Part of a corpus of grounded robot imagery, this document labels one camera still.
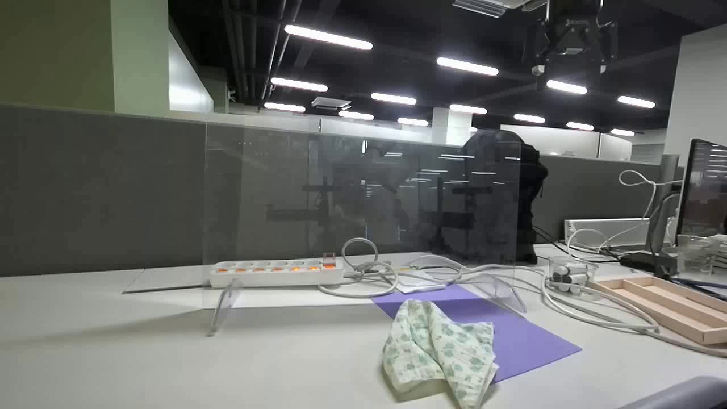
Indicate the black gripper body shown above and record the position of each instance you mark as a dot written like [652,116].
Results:
[573,37]

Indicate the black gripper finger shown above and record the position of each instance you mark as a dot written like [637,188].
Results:
[604,56]
[539,59]

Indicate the green floral white cloth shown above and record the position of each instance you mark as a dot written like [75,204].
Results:
[431,350]

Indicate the ceiling light tube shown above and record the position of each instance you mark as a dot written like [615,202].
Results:
[567,86]
[393,98]
[327,37]
[298,84]
[637,100]
[465,66]

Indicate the black backpack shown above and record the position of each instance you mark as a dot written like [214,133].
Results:
[490,198]

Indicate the black computer monitor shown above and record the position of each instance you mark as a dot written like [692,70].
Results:
[704,188]

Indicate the black monitor stand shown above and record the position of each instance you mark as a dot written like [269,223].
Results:
[659,227]

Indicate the white plug adapter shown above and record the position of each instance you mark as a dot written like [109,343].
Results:
[567,269]
[563,285]

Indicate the clear plastic bag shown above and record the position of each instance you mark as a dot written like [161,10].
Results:
[704,253]

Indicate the shallow wooden tray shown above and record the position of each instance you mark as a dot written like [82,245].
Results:
[670,310]

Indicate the purple bed sheet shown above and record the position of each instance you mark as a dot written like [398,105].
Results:
[523,342]

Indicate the clear acrylic glass panel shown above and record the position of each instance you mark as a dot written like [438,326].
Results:
[286,195]

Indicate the white power strip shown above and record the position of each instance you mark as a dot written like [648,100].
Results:
[273,274]

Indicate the gray office partition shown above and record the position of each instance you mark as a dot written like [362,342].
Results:
[97,188]

